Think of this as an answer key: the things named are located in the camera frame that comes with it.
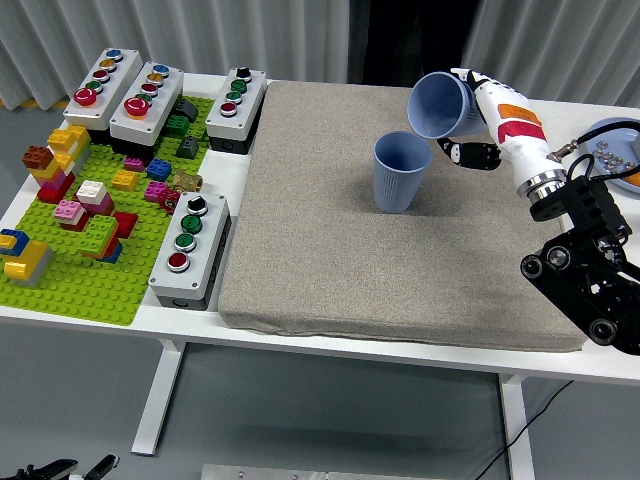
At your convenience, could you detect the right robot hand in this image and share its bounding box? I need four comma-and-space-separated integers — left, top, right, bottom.
436, 67, 565, 187

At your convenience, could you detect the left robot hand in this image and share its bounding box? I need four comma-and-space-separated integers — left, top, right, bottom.
0, 453, 121, 480

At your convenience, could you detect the blue ribbed cup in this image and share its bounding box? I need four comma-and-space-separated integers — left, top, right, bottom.
372, 130, 433, 215
406, 71, 489, 140

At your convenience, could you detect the white table leg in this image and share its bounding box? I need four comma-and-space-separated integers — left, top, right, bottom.
130, 339, 187, 457
497, 372, 536, 480

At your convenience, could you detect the blue plate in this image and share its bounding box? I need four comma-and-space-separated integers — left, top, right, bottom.
579, 117, 640, 194

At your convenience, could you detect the white pleated curtain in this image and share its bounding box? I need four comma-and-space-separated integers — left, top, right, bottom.
462, 0, 640, 107
0, 0, 351, 110

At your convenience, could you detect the person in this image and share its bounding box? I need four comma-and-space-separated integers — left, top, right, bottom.
348, 0, 481, 87

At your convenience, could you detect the green studded baseplate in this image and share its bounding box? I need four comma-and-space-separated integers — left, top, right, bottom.
0, 93, 217, 327

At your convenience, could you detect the yellow grey brick stack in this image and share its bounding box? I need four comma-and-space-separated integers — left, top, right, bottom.
3, 240, 54, 288

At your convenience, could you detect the grey-brown fabric mat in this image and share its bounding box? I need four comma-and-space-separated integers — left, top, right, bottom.
218, 80, 592, 353

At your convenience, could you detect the green orange blue brick stack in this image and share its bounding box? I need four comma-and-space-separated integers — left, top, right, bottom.
77, 214, 124, 265

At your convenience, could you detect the four-button control box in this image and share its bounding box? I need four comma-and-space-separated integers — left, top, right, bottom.
147, 191, 233, 312
204, 66, 268, 156

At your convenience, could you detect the red toy brick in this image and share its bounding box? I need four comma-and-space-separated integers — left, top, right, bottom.
113, 211, 139, 238

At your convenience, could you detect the blue yellow brick stack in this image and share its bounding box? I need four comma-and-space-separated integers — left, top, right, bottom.
0, 228, 31, 259

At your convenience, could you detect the pink white red brick stack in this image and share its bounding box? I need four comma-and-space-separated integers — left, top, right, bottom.
53, 199, 90, 232

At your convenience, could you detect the yellow toy brick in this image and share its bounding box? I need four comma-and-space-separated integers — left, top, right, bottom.
112, 169, 139, 193

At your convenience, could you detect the brown yellow red brick tower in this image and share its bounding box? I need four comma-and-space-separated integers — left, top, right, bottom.
21, 145, 76, 205

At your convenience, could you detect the brass valve fitting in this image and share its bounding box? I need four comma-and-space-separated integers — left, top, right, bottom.
172, 170, 204, 194

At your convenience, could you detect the blue toy brick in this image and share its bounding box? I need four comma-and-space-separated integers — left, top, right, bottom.
145, 157, 173, 182

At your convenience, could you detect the yellow white green brick stack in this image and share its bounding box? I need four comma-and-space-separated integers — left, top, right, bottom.
47, 124, 92, 174

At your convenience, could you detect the green toy brick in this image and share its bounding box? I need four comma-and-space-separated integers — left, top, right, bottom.
165, 114, 190, 139

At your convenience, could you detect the five-button control box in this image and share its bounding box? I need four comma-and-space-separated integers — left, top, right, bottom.
62, 47, 144, 146
108, 60, 185, 161

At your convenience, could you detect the black floor cable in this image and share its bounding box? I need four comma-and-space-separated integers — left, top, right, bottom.
473, 379, 575, 480

